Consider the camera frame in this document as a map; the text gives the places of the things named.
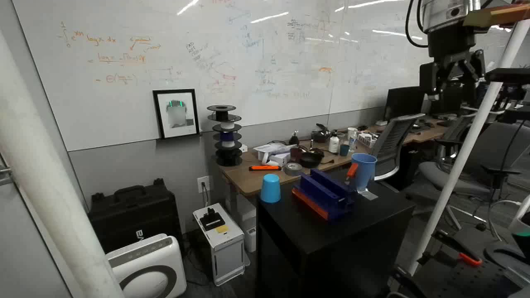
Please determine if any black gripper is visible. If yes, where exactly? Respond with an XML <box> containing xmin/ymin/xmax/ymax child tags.
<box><xmin>429</xmin><ymin>23</ymin><xmax>488</xmax><ymax>112</ymax></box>

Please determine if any large blue plastic cup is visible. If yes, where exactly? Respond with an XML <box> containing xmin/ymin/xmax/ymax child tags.
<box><xmin>349</xmin><ymin>152</ymin><xmax>379</xmax><ymax>193</ymax></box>

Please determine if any small blue plastic cup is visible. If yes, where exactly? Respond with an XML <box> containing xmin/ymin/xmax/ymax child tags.
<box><xmin>258</xmin><ymin>172</ymin><xmax>283</xmax><ymax>207</ymax></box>

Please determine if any black monitor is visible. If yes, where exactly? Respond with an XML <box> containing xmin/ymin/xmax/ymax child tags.
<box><xmin>382</xmin><ymin>86</ymin><xmax>427</xmax><ymax>121</ymax></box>

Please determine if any slim white stand pole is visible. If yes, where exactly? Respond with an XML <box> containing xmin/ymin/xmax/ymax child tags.
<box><xmin>405</xmin><ymin>18</ymin><xmax>530</xmax><ymax>278</ymax></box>

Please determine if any dark office chair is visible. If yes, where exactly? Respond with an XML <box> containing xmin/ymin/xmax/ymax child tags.
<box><xmin>417</xmin><ymin>109</ymin><xmax>530</xmax><ymax>236</ymax></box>

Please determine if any grey mesh office chair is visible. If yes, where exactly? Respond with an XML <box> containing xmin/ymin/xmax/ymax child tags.
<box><xmin>367</xmin><ymin>112</ymin><xmax>427</xmax><ymax>182</ymax></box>

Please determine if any brown wooden beam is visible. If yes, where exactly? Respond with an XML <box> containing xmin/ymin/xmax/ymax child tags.
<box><xmin>462</xmin><ymin>0</ymin><xmax>530</xmax><ymax>28</ymax></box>

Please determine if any silver tape patch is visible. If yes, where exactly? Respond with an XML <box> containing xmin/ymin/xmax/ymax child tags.
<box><xmin>356</xmin><ymin>187</ymin><xmax>381</xmax><ymax>202</ymax></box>

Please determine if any black round bowl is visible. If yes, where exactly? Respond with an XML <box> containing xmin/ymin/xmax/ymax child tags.
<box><xmin>296</xmin><ymin>147</ymin><xmax>328</xmax><ymax>167</ymax></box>

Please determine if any blue rack with orange base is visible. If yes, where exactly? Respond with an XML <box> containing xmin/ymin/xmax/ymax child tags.
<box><xmin>290</xmin><ymin>167</ymin><xmax>359</xmax><ymax>223</ymax></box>

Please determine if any grey tape roll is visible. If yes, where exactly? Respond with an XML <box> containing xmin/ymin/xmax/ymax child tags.
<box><xmin>281</xmin><ymin>160</ymin><xmax>306</xmax><ymax>177</ymax></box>

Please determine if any white plastic device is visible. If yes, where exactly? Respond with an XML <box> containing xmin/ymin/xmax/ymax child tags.
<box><xmin>251</xmin><ymin>140</ymin><xmax>295</xmax><ymax>167</ymax></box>

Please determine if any black cabinet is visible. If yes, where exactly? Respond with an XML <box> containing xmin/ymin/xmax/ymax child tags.
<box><xmin>255</xmin><ymin>180</ymin><xmax>415</xmax><ymax>298</ymax></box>

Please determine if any orange utility knife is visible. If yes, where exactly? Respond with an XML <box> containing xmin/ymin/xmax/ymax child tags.
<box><xmin>246</xmin><ymin>162</ymin><xmax>283</xmax><ymax>174</ymax></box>

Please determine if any whiteboard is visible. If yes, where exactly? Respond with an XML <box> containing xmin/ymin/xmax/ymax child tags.
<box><xmin>10</xmin><ymin>0</ymin><xmax>437</xmax><ymax>154</ymax></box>

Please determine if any wooden desk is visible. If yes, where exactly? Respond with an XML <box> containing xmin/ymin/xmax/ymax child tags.
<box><xmin>217</xmin><ymin>117</ymin><xmax>450</xmax><ymax>200</ymax></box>

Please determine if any white filament spool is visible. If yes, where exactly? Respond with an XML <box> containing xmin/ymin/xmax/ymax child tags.
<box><xmin>212</xmin><ymin>122</ymin><xmax>245</xmax><ymax>137</ymax></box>

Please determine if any blue filament spool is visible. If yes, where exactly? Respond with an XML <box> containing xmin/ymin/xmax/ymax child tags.
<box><xmin>212</xmin><ymin>130</ymin><xmax>245</xmax><ymax>147</ymax></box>

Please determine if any black filament spool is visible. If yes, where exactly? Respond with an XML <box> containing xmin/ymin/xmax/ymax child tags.
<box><xmin>213</xmin><ymin>142</ymin><xmax>245</xmax><ymax>169</ymax></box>
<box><xmin>205</xmin><ymin>104</ymin><xmax>243</xmax><ymax>125</ymax></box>

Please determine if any black device on box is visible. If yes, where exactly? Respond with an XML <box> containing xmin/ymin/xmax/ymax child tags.
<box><xmin>197</xmin><ymin>207</ymin><xmax>227</xmax><ymax>231</ymax></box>

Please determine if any black framed portrait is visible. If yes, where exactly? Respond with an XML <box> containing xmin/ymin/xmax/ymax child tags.
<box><xmin>150</xmin><ymin>87</ymin><xmax>202</xmax><ymax>140</ymax></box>

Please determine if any white box unit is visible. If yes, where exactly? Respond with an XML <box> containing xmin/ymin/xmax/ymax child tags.
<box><xmin>190</xmin><ymin>202</ymin><xmax>248</xmax><ymax>288</ymax></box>

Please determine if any black hard case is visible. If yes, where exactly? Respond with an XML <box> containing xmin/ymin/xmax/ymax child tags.
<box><xmin>87</xmin><ymin>177</ymin><xmax>185</xmax><ymax>255</ymax></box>

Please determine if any white air purifier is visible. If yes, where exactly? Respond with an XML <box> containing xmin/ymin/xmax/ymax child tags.
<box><xmin>104</xmin><ymin>231</ymin><xmax>189</xmax><ymax>298</ymax></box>

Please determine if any thick white pole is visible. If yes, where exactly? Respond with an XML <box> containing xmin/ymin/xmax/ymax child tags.
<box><xmin>0</xmin><ymin>29</ymin><xmax>126</xmax><ymax>298</ymax></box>

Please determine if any black bracket on pole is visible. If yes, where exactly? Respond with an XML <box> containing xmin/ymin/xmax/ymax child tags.
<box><xmin>485</xmin><ymin>66</ymin><xmax>530</xmax><ymax>86</ymax></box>

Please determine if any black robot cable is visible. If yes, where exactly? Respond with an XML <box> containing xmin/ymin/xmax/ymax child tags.
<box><xmin>404</xmin><ymin>0</ymin><xmax>432</xmax><ymax>49</ymax></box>

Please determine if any orange handled clamp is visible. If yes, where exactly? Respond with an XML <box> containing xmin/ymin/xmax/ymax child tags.
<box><xmin>434</xmin><ymin>230</ymin><xmax>485</xmax><ymax>270</ymax></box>

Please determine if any white wall outlet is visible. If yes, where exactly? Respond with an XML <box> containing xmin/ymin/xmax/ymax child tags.
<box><xmin>195</xmin><ymin>174</ymin><xmax>212</xmax><ymax>195</ymax></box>

